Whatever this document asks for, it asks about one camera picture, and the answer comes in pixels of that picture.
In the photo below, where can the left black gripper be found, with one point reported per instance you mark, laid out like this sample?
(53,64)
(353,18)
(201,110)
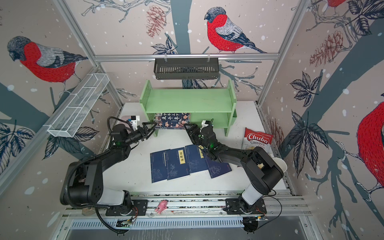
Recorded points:
(144,131)

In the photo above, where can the illustrated Chinese history book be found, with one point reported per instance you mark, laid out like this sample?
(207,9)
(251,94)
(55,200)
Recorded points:
(172,120)

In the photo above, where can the black hanging wire basket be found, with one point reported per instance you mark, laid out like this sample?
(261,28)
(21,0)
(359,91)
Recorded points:
(186,69)

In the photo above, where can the pink pig toy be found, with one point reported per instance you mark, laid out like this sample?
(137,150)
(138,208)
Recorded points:
(163,205)

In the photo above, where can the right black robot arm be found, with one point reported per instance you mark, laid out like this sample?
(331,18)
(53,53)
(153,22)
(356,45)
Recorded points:
(262,171)

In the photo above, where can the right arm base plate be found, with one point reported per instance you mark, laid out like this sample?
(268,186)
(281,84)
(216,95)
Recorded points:
(240,207)

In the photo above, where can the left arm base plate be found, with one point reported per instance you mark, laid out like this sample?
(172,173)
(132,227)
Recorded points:
(132,208)

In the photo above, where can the red Chuba chips bag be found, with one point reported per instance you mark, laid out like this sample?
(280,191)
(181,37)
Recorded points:
(253,139)

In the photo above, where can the far left navy booklet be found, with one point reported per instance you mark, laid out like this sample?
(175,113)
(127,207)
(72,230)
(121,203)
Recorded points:
(159,170)

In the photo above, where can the navy booklet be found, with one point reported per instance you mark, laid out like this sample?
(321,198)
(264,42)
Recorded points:
(159,170)
(196,159)
(177,163)
(217,169)

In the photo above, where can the pink pencil case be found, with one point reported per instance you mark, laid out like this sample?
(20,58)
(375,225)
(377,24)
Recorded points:
(124,117)

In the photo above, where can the aluminium mounting rail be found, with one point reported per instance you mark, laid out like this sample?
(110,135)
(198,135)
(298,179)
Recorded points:
(200,205)

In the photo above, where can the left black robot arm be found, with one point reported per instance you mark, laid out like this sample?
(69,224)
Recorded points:
(84,185)

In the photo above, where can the green wooden shelf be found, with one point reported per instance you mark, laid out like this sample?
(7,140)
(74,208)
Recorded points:
(201,104)

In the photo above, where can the white mesh wall tray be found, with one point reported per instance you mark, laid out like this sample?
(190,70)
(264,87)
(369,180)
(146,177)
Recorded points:
(81,102)

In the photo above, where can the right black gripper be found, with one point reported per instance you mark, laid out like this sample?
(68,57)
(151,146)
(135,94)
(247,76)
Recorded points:
(195,133)

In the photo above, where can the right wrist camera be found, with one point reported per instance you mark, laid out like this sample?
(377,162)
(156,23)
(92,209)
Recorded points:
(207,124)

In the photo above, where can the right navy booklet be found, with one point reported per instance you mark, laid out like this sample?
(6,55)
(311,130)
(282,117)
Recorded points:
(217,169)

